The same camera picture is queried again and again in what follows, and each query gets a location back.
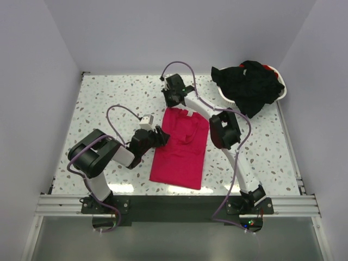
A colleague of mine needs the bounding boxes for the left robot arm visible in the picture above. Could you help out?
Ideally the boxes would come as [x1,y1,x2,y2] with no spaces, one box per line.
[67,126,170,214]

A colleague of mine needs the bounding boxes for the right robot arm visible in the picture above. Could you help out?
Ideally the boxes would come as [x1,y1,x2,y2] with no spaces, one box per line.
[160,74,266,214]

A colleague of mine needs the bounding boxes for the pink t shirt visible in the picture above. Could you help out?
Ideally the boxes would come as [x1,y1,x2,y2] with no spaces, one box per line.
[150,108,209,190]

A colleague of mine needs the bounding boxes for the black t shirt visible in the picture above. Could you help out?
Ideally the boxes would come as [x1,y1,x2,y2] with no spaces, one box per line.
[210,60,284,118]

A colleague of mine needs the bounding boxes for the white laundry basket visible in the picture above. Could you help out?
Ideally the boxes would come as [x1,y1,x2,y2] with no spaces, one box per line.
[217,65,287,105]

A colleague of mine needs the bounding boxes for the aluminium frame rail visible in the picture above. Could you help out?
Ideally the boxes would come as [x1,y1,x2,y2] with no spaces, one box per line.
[35,195,321,218]

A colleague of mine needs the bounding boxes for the red garment in basket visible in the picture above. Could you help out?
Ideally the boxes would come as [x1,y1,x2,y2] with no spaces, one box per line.
[239,64,279,79]

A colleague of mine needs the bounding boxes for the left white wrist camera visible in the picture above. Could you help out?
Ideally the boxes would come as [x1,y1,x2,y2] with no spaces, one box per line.
[139,114,154,131]

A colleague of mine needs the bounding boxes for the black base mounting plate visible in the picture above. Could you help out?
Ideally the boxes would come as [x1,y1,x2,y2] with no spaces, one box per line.
[79,195,275,232]

